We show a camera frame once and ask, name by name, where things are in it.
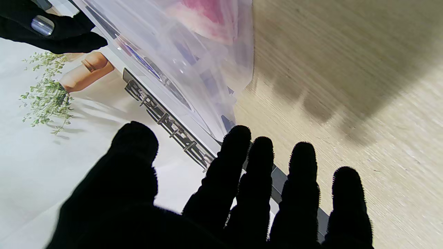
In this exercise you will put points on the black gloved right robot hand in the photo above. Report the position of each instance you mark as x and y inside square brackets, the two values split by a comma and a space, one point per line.
[20, 17]

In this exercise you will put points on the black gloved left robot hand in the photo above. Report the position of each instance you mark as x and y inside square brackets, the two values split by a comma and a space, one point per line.
[138, 207]

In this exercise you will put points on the clear container with blue clips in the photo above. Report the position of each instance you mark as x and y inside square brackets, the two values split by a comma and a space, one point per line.
[225, 62]

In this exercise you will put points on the pink bacon slice stack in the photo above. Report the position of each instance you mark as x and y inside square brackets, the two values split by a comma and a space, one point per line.
[207, 17]

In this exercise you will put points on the printed kitchen backdrop cloth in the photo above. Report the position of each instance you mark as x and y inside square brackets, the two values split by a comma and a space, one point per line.
[41, 155]

